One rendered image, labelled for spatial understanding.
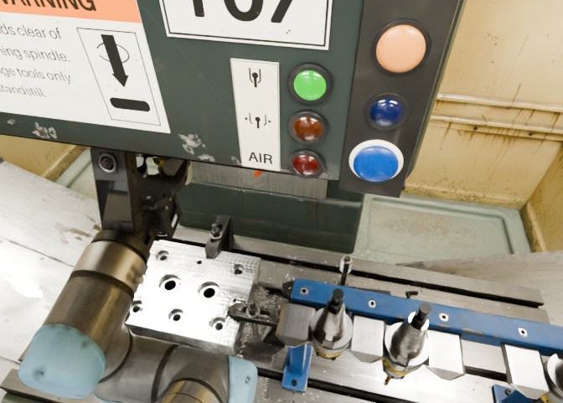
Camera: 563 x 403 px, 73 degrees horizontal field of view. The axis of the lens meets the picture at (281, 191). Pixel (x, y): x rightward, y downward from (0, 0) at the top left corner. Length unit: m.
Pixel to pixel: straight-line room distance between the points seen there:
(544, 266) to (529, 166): 0.44
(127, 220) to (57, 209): 1.15
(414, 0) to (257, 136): 0.13
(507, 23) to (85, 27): 1.22
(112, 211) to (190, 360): 0.20
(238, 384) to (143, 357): 0.12
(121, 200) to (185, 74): 0.26
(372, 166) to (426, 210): 1.46
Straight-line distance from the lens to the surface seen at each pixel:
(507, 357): 0.68
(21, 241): 1.58
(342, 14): 0.22
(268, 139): 0.27
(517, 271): 1.39
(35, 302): 1.47
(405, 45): 0.22
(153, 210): 0.52
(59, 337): 0.45
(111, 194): 0.50
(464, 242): 1.66
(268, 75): 0.24
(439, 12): 0.22
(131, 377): 0.52
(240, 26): 0.24
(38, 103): 0.36
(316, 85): 0.23
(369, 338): 0.62
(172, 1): 0.25
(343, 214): 1.28
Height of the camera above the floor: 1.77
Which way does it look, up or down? 45 degrees down
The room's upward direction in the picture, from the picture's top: 1 degrees counter-clockwise
